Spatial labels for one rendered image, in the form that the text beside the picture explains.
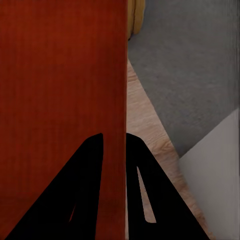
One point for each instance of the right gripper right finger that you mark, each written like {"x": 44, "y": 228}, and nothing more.
{"x": 174, "y": 220}

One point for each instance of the storage box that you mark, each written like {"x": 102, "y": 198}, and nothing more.
{"x": 63, "y": 79}

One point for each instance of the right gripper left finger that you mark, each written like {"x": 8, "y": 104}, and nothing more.
{"x": 68, "y": 208}

